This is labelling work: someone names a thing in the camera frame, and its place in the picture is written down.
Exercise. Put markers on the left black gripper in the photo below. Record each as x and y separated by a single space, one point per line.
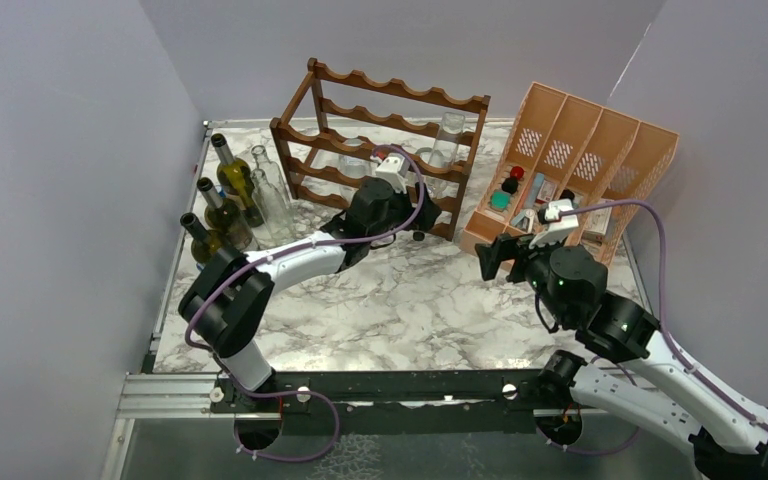
426 215

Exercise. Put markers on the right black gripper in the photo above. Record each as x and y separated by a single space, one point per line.
506 246

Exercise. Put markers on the green wine bottle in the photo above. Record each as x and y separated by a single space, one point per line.
234 175
206 244
224 215

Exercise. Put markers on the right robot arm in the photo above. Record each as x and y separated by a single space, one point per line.
722 431

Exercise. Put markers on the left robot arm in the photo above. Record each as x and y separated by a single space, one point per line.
225 304

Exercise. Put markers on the black cap bottle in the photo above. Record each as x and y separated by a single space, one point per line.
510 185

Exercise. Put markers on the green round container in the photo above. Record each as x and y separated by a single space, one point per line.
499 200

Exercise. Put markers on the red white box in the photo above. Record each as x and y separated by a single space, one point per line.
546 191

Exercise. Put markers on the white box in organizer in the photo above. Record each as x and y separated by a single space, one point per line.
597 225

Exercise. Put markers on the orange plastic organizer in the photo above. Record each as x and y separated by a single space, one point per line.
592 152

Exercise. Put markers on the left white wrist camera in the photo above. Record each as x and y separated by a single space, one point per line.
394 169

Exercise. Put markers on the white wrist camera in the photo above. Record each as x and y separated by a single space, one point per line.
394 169
558 221

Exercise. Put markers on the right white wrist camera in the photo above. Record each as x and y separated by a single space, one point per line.
558 221

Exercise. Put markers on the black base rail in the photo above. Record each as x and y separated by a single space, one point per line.
402 402

